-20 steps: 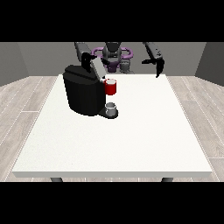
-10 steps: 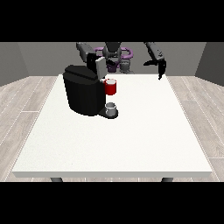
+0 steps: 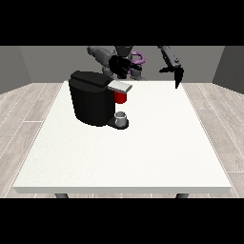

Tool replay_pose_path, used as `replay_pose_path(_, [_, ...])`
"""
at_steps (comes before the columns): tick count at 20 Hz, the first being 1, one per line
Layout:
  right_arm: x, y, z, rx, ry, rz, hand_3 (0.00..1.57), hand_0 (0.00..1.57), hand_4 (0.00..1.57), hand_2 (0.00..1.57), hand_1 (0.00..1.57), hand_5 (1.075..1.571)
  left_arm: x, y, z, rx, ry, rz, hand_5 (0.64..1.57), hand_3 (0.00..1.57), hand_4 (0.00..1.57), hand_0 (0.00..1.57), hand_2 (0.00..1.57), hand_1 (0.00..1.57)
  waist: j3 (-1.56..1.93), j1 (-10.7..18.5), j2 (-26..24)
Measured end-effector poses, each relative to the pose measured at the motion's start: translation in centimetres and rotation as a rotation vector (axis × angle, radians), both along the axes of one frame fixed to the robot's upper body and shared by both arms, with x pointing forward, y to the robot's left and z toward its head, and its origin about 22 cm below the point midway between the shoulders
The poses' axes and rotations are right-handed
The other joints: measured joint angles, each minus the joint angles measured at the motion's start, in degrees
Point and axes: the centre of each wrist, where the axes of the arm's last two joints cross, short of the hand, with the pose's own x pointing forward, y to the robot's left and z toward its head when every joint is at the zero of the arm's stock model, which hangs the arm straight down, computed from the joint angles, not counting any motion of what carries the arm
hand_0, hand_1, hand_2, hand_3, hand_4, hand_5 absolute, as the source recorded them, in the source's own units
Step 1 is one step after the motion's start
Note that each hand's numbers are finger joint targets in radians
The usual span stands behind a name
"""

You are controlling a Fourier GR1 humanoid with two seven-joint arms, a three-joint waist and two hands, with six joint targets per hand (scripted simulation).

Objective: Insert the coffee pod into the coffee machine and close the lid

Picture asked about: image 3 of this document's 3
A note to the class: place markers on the small grey cup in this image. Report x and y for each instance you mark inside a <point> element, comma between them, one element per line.
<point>120,118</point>

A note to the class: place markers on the pale grey machine lid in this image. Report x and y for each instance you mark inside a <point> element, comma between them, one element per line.
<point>120,85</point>

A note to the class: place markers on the dark table leg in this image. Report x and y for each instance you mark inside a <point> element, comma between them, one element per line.
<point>182,195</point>
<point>61,195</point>

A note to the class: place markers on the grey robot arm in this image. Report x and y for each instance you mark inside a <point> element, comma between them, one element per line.
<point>170,56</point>
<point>100,54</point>

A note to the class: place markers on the red pod holder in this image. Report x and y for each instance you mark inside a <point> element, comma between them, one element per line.
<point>119,97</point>

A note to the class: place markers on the black coffee machine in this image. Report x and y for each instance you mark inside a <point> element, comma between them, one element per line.
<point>90,101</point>

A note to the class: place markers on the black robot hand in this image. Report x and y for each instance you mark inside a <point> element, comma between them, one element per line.
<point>120,66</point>
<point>178,74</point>

